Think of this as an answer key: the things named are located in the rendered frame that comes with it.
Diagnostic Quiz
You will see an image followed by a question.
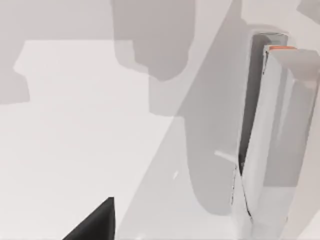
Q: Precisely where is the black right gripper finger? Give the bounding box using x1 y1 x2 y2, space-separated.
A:
61 196 116 240

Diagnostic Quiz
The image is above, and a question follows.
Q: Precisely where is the white stapler with orange tip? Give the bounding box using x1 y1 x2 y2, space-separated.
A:
230 24 320 237

